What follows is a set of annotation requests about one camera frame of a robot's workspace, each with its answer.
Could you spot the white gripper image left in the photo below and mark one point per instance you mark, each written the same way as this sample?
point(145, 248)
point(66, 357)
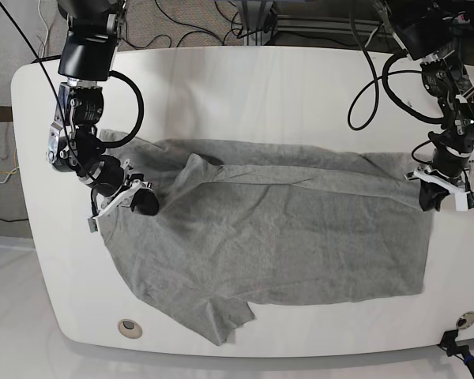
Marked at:
point(117, 184)

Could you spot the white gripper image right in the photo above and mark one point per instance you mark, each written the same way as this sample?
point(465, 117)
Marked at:
point(434, 185)

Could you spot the grey t-shirt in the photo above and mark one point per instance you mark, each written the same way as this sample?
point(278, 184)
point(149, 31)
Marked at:
point(243, 223)

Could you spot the beige table grommet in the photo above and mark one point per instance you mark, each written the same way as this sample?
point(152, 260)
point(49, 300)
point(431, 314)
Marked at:
point(130, 329)

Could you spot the silver table grommet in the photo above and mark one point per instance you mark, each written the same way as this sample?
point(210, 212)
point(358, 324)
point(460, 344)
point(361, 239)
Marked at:
point(465, 321)

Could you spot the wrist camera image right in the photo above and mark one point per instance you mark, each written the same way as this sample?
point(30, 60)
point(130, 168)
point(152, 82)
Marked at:
point(464, 201)

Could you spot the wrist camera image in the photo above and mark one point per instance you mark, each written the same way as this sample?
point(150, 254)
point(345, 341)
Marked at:
point(92, 224)
point(464, 201)

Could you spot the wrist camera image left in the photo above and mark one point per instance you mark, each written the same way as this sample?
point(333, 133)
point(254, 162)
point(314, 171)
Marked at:
point(92, 224)

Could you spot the black clamp with cable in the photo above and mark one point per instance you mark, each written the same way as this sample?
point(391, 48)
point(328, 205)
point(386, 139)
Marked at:
point(449, 345)

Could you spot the aluminium frame post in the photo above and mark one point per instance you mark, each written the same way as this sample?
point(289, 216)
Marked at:
point(258, 22)

